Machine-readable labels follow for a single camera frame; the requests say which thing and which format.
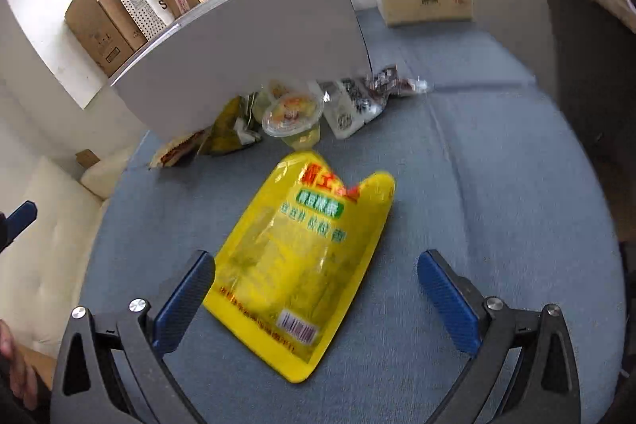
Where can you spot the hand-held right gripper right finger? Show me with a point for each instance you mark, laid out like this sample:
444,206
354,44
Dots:
447,305

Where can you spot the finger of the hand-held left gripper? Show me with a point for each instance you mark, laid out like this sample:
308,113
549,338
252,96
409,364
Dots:
22,215

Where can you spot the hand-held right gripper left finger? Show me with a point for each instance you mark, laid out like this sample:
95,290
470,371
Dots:
181,302

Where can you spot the white cardboard box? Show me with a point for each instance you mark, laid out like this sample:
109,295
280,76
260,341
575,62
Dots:
248,56

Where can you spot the person's left hand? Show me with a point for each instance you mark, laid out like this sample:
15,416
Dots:
12,364

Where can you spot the cream leather sofa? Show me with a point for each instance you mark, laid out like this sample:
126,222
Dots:
44,235

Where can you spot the small cardboard piece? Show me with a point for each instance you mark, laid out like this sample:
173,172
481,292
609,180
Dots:
88,158

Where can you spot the brown snack packet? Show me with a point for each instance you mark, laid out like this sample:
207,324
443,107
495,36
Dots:
176,151

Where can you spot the yellow green snack packet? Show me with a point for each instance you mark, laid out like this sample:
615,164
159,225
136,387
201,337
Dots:
226,131

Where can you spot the large brown cardboard box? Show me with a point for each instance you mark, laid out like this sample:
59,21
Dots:
102,31

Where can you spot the white black printed packet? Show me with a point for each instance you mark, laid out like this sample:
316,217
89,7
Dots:
348,113

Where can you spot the clear fruit jelly cup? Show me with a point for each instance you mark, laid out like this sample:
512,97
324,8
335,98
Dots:
293,116

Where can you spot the clear dark snack packet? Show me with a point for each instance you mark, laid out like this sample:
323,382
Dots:
397,84

